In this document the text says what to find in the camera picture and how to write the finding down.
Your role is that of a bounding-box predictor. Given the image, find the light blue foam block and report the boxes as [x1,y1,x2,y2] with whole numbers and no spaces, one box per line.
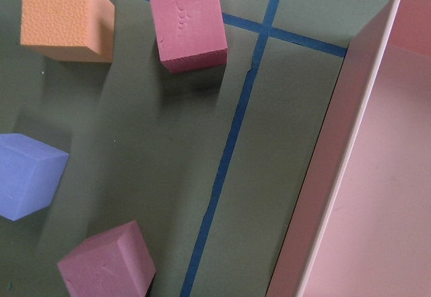
[1,133,69,221]

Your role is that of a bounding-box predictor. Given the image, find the red foam block near orange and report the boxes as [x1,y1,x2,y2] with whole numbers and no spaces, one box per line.
[150,0,228,73]

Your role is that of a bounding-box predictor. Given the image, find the red foam block outer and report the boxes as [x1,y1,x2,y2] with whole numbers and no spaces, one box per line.
[57,221,156,296]

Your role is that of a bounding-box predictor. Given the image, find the pink plastic tray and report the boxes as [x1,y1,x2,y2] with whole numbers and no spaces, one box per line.
[267,0,430,296]

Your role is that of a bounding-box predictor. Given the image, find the orange foam block right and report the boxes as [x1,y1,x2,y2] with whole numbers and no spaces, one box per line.
[20,0,115,63]

